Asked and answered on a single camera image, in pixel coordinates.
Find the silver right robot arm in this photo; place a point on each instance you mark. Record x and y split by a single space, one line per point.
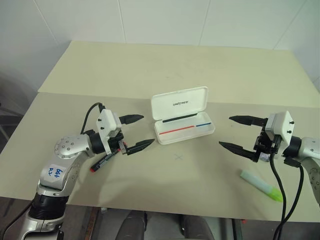
310 148

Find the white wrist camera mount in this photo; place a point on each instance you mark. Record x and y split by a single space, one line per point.
282 125
106 122

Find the black marker with red cap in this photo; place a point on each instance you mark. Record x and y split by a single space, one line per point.
101 162

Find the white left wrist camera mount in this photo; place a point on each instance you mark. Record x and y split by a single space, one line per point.
106 122

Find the dark rounded shape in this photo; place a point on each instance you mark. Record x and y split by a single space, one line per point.
132 227
197 227

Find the red pen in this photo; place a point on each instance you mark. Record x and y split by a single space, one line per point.
175 130

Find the green highlighter pen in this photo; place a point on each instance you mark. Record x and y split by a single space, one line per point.
255 181

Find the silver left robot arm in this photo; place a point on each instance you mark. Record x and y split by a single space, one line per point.
68 147

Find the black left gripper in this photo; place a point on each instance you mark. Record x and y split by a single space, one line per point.
117 142

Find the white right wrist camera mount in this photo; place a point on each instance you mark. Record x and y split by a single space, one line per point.
282 125

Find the blue pen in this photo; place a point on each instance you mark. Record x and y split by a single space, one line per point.
203 124

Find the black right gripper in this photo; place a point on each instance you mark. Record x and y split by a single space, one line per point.
266 147

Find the white plastic pencil case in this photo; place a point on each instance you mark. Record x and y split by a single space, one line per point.
165 105

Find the black pen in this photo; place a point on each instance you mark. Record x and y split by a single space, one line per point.
180 118

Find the white handwritten label sticker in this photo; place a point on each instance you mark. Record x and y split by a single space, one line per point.
53 173

